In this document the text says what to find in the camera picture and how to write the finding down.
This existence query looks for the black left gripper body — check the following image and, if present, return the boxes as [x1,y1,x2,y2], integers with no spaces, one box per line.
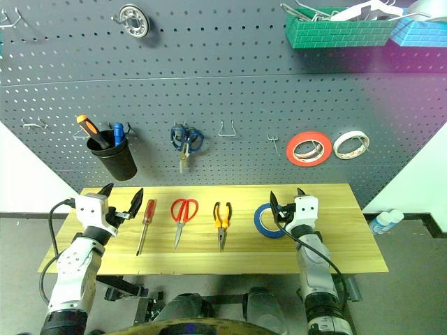
[105,205,135,235]

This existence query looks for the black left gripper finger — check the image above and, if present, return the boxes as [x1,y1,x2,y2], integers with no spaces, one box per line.
[127,187,145,220]
[96,182,115,198]

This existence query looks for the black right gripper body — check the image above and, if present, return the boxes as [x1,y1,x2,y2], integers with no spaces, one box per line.
[277,204,297,230]

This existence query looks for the blue tape roll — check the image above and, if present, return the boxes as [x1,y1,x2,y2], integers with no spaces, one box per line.
[254,202,288,239]

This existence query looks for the orange handled needle-nose pliers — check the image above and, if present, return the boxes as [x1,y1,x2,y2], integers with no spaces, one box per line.
[213,201,233,252]

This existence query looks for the black plastic cup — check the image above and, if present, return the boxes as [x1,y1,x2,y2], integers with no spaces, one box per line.
[86,134,138,181]

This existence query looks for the red tape roll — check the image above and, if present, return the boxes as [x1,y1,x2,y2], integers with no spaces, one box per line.
[286,131,332,170]

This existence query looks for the white tape roll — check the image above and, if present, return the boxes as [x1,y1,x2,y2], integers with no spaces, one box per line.
[332,130,370,161]

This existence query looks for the orange and black screwdriver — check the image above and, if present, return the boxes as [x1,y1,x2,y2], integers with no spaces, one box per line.
[76,114,111,150]

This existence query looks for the clear plastic bottle blue label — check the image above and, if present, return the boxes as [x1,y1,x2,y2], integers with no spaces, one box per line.
[369,208,405,235]

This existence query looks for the metal loop pegboard hook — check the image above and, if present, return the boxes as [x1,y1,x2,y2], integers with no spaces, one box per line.
[218,120,237,137]

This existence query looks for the dark rounded grey shape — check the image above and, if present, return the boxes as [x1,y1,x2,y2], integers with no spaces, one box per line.
[153,292,214,324]
[244,286,291,335]

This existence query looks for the metal double pegboard hook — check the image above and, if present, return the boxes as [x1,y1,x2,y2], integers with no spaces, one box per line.
[21,117,50,131]

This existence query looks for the black table leg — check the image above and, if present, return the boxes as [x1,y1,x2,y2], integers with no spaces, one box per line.
[344,277,362,303]

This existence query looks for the dark curved rim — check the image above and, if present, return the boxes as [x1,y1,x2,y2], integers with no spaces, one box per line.
[87,317,291,335]

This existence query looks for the grey perforated pegboard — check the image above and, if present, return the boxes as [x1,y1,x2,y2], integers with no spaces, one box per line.
[0,0,447,210]

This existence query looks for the green brick pattern box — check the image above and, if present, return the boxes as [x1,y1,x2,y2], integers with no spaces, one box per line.
[285,6,399,50]

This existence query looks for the steel ball bearing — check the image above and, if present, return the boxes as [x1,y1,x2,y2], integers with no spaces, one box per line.
[117,3,152,38]

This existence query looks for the white plastic hanger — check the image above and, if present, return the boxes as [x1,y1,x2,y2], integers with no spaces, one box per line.
[330,0,406,22]

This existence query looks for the long metal pegboard hook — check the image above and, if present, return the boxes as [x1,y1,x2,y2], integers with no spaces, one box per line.
[0,7,24,29]

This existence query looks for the blue brick pattern box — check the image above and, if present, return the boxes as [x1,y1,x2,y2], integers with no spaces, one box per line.
[389,17,447,48]

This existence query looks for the silver metal bowl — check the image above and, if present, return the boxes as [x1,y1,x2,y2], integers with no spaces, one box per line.
[406,0,447,22]

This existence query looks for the red handled screwdriver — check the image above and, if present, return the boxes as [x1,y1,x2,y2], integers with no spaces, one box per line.
[135,198,158,257]

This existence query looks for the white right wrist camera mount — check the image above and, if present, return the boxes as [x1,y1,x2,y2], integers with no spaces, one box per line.
[294,195,319,231]

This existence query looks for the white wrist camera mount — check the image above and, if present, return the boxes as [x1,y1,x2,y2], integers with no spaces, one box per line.
[73,194,118,237]
[294,195,319,231]

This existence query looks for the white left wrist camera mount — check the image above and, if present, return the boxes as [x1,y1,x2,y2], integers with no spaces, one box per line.
[73,194,118,237]

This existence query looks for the red handled scissors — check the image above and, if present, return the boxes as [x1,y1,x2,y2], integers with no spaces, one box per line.
[170,198,199,251]

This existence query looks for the blue handled screwdriver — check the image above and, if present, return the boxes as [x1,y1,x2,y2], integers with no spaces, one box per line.
[112,122,126,147]

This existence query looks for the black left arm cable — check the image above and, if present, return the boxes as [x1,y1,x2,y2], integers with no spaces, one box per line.
[38,198,76,304]

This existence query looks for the black table frame bracket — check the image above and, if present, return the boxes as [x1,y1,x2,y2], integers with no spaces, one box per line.
[96,275,165,325]

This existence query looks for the blue handled scissors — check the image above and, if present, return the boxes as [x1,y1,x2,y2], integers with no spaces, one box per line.
[170,124,205,174]

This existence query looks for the metal wire hanger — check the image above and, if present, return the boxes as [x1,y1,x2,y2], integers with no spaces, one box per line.
[281,2,332,22]

